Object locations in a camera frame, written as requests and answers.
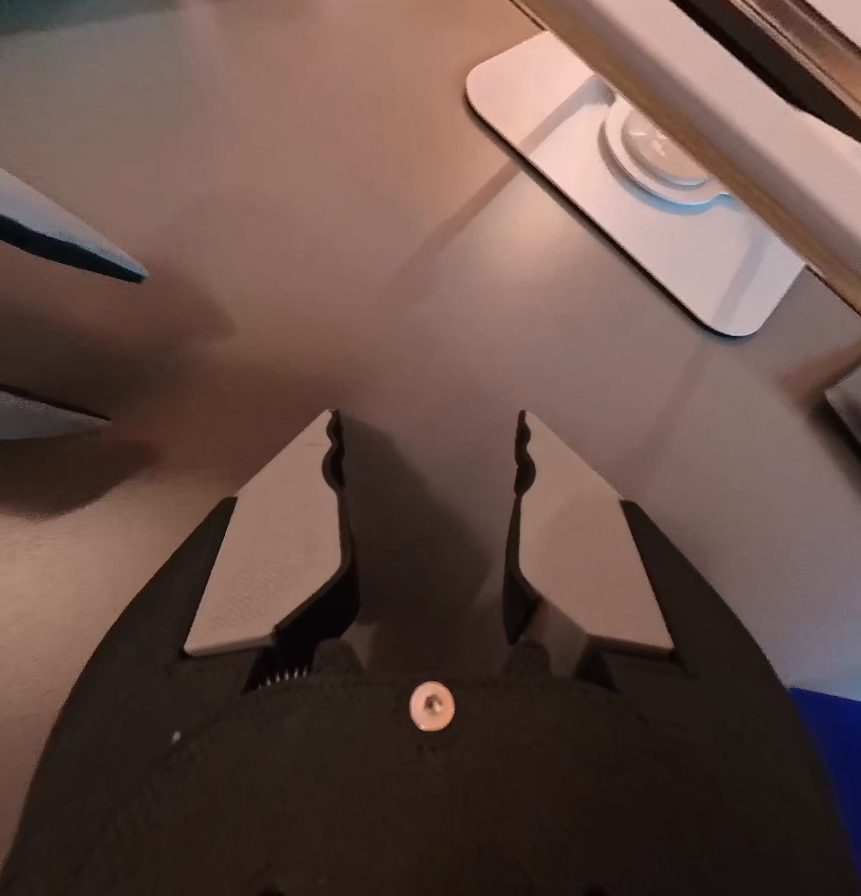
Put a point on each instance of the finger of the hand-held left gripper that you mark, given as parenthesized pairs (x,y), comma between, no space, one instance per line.
(18,420)
(25,217)

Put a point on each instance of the blue plastic bin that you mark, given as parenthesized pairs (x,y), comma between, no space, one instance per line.
(850,770)

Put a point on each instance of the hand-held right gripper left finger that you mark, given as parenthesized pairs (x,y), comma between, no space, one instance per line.
(276,560)

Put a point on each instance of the silver metal bar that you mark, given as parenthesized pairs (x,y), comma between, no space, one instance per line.
(857,420)

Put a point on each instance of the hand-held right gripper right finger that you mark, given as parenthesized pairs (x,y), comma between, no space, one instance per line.
(584,553)

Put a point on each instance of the instruction sheet on wooden stand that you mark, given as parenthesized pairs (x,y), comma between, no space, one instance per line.
(682,91)

